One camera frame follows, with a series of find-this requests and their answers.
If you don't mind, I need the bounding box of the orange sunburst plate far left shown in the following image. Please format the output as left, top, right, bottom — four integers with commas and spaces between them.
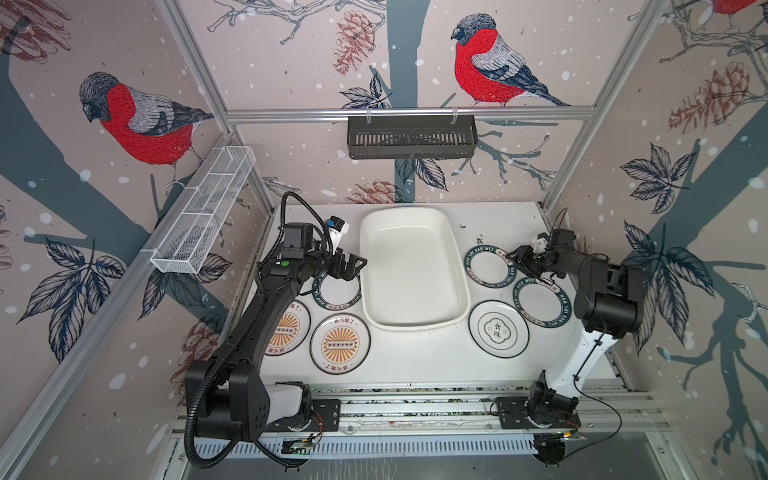
265, 300, 312, 357

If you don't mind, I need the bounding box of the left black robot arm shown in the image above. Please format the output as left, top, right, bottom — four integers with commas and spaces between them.
185, 241, 367, 450

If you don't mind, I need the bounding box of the orange sunburst plate centre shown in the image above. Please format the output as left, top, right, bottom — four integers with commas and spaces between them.
310, 313, 371, 375

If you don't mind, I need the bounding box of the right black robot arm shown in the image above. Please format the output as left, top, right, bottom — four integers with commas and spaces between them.
507, 243, 645, 426

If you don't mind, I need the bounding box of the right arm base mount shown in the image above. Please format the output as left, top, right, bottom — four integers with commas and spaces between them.
489, 393, 581, 431

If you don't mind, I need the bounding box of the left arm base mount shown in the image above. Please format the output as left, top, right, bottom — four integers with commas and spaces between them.
265, 399, 341, 433

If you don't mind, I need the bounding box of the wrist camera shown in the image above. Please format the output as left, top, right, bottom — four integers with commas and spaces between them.
532, 233, 550, 254
327, 216, 349, 245

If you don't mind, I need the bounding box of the green rim plate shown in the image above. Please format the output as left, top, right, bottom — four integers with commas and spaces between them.
464, 244, 517, 289
512, 277, 572, 329
311, 273, 362, 311

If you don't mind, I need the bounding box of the white wire mesh basket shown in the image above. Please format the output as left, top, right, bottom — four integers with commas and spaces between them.
151, 146, 255, 274

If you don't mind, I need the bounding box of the white plate black emblem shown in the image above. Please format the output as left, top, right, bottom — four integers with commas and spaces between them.
468, 300, 530, 359

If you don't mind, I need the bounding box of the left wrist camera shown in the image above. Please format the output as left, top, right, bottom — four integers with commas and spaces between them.
327, 216, 349, 245

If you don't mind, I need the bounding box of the orange sunburst plate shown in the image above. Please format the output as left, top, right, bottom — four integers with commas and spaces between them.
310, 313, 371, 375
265, 300, 312, 357

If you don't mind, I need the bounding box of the white plastic bin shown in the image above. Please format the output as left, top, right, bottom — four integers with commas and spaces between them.
359, 206, 471, 331

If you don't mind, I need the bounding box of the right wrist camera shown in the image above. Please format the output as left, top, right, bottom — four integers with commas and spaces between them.
532, 233, 550, 254

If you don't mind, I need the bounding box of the black wall basket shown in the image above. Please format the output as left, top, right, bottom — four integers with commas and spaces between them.
347, 115, 478, 160

